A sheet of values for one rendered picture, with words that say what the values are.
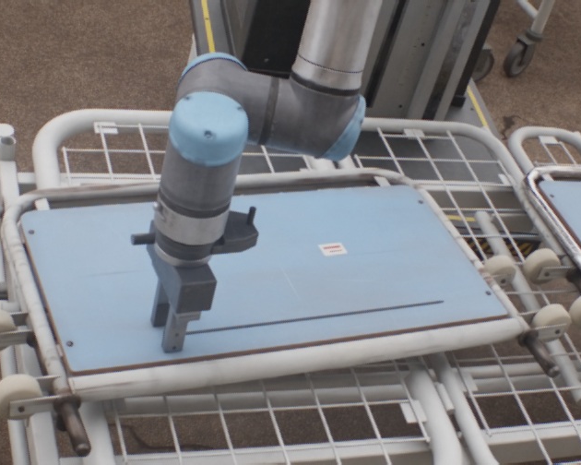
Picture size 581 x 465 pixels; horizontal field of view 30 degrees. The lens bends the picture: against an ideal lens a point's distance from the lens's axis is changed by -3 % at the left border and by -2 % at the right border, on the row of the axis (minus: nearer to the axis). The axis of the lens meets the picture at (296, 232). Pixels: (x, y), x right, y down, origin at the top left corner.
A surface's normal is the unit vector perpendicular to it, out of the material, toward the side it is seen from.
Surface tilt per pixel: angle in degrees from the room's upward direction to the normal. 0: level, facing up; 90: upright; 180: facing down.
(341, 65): 75
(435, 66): 90
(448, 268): 3
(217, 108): 3
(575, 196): 5
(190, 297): 87
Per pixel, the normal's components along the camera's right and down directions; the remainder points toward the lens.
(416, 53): 0.15, 0.66
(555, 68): 0.24, -0.74
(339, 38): -0.02, 0.40
